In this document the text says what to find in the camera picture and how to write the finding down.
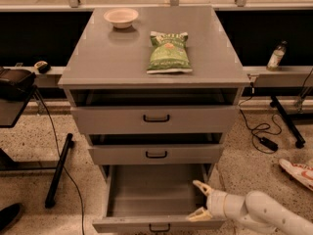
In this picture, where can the clear plastic bottle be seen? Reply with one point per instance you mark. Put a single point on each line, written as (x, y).
(277, 55)

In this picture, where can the white red sneaker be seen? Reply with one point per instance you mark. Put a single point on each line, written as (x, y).
(303, 173)

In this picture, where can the grey bottom drawer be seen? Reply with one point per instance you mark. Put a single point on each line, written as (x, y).
(153, 198)

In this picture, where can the grey drawer cabinet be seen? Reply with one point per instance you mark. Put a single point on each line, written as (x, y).
(109, 58)

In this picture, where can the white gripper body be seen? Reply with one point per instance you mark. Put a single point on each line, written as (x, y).
(215, 203)

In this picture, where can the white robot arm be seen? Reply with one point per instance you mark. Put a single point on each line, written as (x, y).
(256, 211)

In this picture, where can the grey top drawer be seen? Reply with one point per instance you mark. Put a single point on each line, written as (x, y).
(140, 111)

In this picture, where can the green chip bag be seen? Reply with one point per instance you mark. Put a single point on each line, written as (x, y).
(169, 53)

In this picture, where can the black side table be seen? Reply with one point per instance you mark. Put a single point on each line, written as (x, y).
(22, 141)

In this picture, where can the black shoe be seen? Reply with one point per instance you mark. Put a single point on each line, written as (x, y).
(10, 215)

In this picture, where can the black bag on table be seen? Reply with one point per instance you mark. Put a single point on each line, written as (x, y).
(15, 84)

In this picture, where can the yellow black tape measure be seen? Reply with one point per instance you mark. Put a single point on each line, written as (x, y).
(42, 66)

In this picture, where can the grey drawer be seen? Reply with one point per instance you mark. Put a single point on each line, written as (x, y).
(153, 198)
(155, 149)
(140, 111)

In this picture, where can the black power adapter with cable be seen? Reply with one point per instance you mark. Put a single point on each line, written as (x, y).
(262, 144)

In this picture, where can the grey middle drawer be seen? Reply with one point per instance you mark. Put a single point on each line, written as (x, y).
(155, 149)

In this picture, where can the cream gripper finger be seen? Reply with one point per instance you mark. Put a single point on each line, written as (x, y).
(205, 189)
(200, 214)

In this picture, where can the white paper bowl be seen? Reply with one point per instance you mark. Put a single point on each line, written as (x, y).
(121, 18)

